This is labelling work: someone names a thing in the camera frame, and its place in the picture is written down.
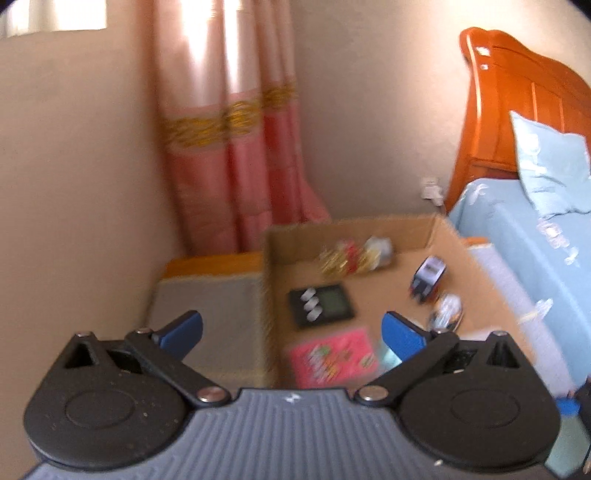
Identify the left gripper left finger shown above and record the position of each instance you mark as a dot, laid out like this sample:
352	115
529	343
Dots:
109	404

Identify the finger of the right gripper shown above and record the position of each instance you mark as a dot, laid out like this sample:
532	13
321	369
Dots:
568	407

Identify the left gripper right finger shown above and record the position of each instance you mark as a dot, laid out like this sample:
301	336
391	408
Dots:
478	405

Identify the correction tape dispenser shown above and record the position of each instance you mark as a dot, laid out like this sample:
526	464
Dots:
447	313

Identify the pink refill card case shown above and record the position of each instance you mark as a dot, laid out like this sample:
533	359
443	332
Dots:
343	359

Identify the black toy train red wheels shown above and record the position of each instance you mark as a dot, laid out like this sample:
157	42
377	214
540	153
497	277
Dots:
427	279

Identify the black digital timer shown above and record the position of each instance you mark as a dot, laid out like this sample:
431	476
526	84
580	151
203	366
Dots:
320	305

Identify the capsule bottle silver cap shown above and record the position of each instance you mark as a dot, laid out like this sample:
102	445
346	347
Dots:
349	257

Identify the mint green earbud case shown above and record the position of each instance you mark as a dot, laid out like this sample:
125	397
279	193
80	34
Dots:
388	359

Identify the blue floral bed sheet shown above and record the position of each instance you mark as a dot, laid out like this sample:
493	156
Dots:
550	258

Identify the cardboard box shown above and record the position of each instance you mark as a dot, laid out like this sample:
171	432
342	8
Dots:
290	261

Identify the light blue pillow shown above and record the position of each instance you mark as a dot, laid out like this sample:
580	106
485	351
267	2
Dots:
553	167

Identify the wooden bed headboard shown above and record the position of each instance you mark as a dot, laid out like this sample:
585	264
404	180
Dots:
506	76

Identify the pink curtain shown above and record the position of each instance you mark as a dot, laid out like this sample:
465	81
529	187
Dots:
231	127

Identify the wall socket plug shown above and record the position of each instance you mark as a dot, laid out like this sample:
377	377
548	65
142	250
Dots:
432	191

